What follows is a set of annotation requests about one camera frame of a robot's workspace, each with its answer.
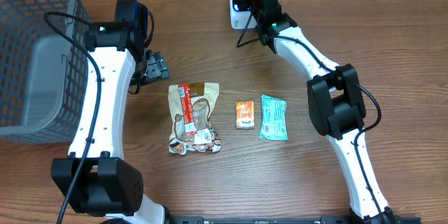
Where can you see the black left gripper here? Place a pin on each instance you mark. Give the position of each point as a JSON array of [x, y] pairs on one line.
[[156, 68]]

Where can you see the beige snack pouch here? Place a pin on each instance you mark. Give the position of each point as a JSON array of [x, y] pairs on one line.
[[204, 96]]

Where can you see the teal tissue packet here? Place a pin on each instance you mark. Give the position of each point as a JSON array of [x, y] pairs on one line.
[[273, 119]]

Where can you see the red candy bar wrapper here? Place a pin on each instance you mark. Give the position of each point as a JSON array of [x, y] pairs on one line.
[[187, 107]]

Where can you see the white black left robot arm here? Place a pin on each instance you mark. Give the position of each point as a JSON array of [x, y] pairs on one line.
[[94, 177]]

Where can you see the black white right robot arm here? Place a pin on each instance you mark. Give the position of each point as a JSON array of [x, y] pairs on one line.
[[335, 101]]

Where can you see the white barcode scanner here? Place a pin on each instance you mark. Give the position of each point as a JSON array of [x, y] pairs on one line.
[[239, 18]]

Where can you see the orange small packet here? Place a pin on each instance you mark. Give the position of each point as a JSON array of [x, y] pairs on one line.
[[245, 118]]

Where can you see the grey plastic mesh basket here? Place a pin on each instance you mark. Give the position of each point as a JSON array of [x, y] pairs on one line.
[[43, 77]]

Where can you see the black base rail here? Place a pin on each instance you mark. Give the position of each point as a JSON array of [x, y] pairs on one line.
[[321, 220]]

